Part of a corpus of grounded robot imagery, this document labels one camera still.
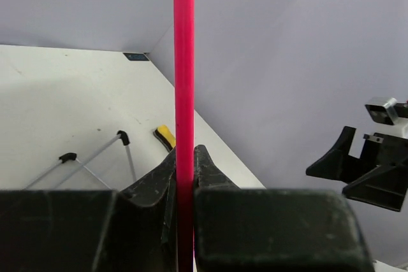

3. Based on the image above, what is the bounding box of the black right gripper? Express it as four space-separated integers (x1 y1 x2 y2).
305 126 407 211

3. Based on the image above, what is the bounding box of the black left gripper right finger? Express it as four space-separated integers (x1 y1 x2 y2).
194 145 374 272

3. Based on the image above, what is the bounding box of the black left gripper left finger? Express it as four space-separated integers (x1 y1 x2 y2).
1 153 176 271

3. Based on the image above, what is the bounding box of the yellow bone shaped eraser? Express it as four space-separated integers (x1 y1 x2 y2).
153 125 176 152

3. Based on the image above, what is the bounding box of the pink framed whiteboard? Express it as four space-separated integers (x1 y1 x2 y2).
173 0 194 271

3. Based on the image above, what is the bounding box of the black metal easel stand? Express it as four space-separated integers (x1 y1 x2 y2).
23 131 137 189

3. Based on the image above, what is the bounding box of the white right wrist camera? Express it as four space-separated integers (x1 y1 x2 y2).
365 97 407 139

